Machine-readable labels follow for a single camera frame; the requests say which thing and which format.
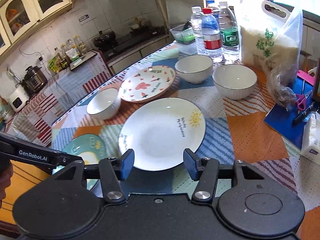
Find wooden chair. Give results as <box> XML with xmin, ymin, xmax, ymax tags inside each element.
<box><xmin>1</xmin><ymin>160</ymin><xmax>50</xmax><ymax>224</ymax></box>

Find cutting board with knife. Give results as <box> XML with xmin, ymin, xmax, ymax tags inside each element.
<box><xmin>70</xmin><ymin>50</ymin><xmax>97</xmax><ymax>70</ymax></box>

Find cream wall cabinet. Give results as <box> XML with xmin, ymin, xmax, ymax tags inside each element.
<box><xmin>1</xmin><ymin>0</ymin><xmax>72</xmax><ymax>56</ymax></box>

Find green label water bottle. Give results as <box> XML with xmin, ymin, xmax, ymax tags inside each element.
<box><xmin>219</xmin><ymin>2</ymin><xmax>240</xmax><ymax>62</ymax></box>

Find yellow oil bottle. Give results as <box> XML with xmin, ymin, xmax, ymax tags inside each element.
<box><xmin>74</xmin><ymin>35</ymin><xmax>87</xmax><ymax>55</ymax></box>

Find clear rice bag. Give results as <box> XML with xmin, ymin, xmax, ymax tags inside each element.
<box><xmin>234</xmin><ymin>0</ymin><xmax>303</xmax><ymax>71</ymax></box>

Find striped counter cover cloth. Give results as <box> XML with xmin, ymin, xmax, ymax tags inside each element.
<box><xmin>4</xmin><ymin>53</ymin><xmax>112</xmax><ymax>146</ymax></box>

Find clear plastic basket box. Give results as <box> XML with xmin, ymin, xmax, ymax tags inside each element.
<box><xmin>170</xmin><ymin>22</ymin><xmax>197</xmax><ymax>55</ymax></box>

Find crumpled clear plastic bag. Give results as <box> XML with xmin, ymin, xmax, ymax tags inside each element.
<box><xmin>266</xmin><ymin>63</ymin><xmax>298</xmax><ymax>111</ymax></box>

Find white tissue pack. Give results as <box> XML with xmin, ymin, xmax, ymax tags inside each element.
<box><xmin>300</xmin><ymin>112</ymin><xmax>320</xmax><ymax>165</ymax></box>

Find white sun plate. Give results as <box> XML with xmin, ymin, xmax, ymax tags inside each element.
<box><xmin>118</xmin><ymin>98</ymin><xmax>206</xmax><ymax>171</ymax></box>

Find patchwork tablecloth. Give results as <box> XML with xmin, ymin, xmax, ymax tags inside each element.
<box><xmin>51</xmin><ymin>42</ymin><xmax>320</xmax><ymax>240</ymax></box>

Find green fried egg plate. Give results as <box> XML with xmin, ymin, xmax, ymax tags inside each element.
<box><xmin>52</xmin><ymin>133</ymin><xmax>106</xmax><ymax>192</ymax></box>

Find pink scissors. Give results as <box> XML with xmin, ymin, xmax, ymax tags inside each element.
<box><xmin>296</xmin><ymin>90</ymin><xmax>312</xmax><ymax>112</ymax></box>

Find red label water bottle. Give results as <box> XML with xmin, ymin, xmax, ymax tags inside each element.
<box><xmin>201</xmin><ymin>8</ymin><xmax>222</xmax><ymax>63</ymax></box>

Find white bowl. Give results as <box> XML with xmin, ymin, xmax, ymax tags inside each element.
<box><xmin>212</xmin><ymin>64</ymin><xmax>258</xmax><ymax>100</ymax></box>
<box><xmin>174</xmin><ymin>55</ymin><xmax>213</xmax><ymax>84</ymax></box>
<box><xmin>86</xmin><ymin>88</ymin><xmax>121</xmax><ymax>120</ymax></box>

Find pink rabbit plate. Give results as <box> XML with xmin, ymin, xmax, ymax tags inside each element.
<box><xmin>119</xmin><ymin>66</ymin><xmax>176</xmax><ymax>103</ymax></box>

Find black wok on stove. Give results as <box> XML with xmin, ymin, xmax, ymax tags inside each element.
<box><xmin>92</xmin><ymin>30</ymin><xmax>117</xmax><ymax>50</ymax></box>

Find black pressure cooker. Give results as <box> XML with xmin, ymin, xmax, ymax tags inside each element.
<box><xmin>22</xmin><ymin>66</ymin><xmax>48</xmax><ymax>96</ymax></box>

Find black gas stove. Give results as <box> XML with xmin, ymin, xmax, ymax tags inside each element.
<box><xmin>100</xmin><ymin>26</ymin><xmax>168</xmax><ymax>59</ymax></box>

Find person's left hand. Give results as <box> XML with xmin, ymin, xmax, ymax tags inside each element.
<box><xmin>0</xmin><ymin>162</ymin><xmax>13</xmax><ymax>207</ymax></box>

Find clear white label bottle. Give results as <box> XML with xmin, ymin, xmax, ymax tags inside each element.
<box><xmin>190</xmin><ymin>6</ymin><xmax>205</xmax><ymax>55</ymax></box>

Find blue notebook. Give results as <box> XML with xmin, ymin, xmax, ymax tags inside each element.
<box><xmin>264</xmin><ymin>77</ymin><xmax>313</xmax><ymax>149</ymax></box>

